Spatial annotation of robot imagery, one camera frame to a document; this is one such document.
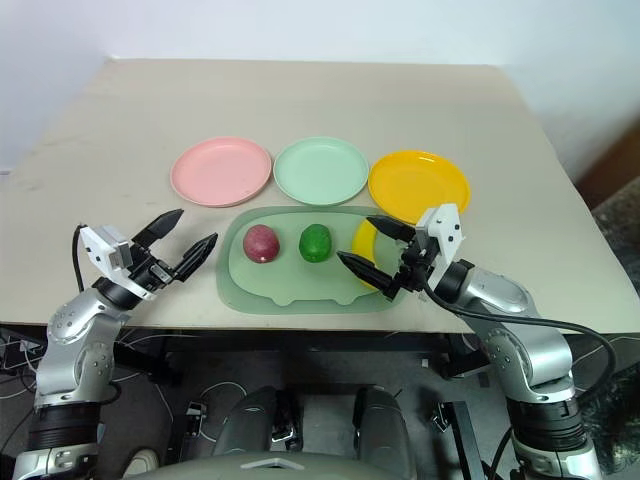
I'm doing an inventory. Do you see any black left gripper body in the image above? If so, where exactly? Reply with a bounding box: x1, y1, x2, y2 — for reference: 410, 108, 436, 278
125, 241, 184, 294

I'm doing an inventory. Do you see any yellow plate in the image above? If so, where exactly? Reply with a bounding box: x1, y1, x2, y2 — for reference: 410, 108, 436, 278
367, 148, 473, 227

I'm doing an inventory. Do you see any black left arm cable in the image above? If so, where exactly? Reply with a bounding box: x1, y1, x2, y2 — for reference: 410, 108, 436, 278
73, 223, 96, 292

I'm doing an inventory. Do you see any dark rounded grey shape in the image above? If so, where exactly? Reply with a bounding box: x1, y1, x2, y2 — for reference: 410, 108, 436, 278
351, 384, 417, 480
211, 384, 303, 457

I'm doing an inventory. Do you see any red fruit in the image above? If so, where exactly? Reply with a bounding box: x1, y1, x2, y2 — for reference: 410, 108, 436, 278
242, 224, 281, 265

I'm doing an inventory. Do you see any light green plate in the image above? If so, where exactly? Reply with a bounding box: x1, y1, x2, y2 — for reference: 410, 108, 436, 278
272, 136, 371, 208

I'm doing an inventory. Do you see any pink plate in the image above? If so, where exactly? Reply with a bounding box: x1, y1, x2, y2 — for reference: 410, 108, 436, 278
169, 138, 274, 209

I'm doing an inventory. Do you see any green fruit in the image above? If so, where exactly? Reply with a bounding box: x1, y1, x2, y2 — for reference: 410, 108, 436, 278
298, 223, 334, 264

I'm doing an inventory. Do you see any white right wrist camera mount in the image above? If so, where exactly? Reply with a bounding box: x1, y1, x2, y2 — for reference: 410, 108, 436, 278
414, 202, 468, 290

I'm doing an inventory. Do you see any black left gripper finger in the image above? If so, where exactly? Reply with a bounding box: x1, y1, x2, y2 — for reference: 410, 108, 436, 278
171, 231, 220, 282
131, 208, 184, 249

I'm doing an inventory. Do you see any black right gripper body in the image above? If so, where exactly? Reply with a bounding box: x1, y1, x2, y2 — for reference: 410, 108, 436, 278
391, 230, 442, 297

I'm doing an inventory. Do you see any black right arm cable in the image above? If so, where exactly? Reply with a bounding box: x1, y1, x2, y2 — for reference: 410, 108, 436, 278
420, 277, 618, 401

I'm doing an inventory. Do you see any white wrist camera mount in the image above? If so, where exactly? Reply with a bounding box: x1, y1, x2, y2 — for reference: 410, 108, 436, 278
79, 224, 134, 279
414, 202, 468, 290

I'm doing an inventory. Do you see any yellow fruit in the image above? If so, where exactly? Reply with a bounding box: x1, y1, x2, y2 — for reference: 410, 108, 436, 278
350, 219, 387, 292

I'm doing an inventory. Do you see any grey robot torso edge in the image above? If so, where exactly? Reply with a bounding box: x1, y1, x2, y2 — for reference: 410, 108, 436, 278
124, 448, 417, 480

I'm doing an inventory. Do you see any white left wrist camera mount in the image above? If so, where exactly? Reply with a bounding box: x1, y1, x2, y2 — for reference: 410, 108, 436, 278
79, 224, 134, 279

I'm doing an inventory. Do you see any black table frame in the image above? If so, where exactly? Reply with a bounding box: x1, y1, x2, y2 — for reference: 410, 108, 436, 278
113, 328, 494, 387

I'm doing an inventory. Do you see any black table leg bar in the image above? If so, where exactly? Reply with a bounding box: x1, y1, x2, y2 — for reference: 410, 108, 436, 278
442, 398, 485, 480

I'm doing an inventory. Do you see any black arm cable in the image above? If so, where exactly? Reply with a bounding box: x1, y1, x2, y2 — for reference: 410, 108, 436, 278
73, 223, 96, 292
420, 277, 618, 401

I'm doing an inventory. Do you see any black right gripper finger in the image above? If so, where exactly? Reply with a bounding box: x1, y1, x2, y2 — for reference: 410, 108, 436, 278
365, 215, 417, 245
336, 250, 400, 301

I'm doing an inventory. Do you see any translucent green tray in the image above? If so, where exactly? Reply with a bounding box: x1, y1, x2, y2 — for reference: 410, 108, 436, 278
215, 204, 409, 314

